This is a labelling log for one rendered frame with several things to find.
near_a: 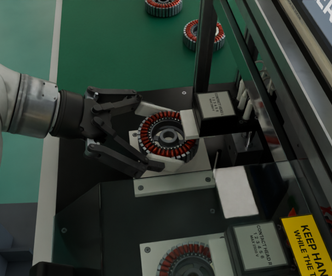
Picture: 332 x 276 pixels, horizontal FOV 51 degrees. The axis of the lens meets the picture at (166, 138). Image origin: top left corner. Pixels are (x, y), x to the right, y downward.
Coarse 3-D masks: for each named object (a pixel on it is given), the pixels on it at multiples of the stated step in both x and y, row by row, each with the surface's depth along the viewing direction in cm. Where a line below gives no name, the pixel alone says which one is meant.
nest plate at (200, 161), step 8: (136, 136) 72; (136, 144) 70; (200, 144) 70; (200, 152) 69; (192, 160) 68; (200, 160) 68; (208, 160) 68; (184, 168) 67; (192, 168) 67; (200, 168) 67; (208, 168) 67; (144, 176) 66
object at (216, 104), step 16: (208, 96) 59; (224, 96) 59; (192, 112) 62; (208, 112) 57; (224, 112) 57; (240, 112) 60; (192, 128) 60; (208, 128) 58; (224, 128) 58; (240, 128) 59; (256, 128) 59
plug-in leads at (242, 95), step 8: (264, 64) 55; (264, 72) 56; (264, 80) 54; (240, 88) 59; (272, 88) 59; (240, 96) 61; (272, 96) 60; (240, 104) 59; (248, 104) 56; (248, 112) 57; (248, 120) 59
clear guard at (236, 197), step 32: (288, 160) 34; (96, 192) 32; (128, 192) 32; (160, 192) 32; (192, 192) 32; (224, 192) 32; (256, 192) 32; (288, 192) 32; (320, 192) 32; (64, 224) 34; (96, 224) 30; (128, 224) 30; (160, 224) 30; (192, 224) 30; (224, 224) 30; (256, 224) 30; (320, 224) 30; (64, 256) 32; (96, 256) 29; (128, 256) 28; (160, 256) 28; (192, 256) 28; (224, 256) 28; (256, 256) 28; (288, 256) 28
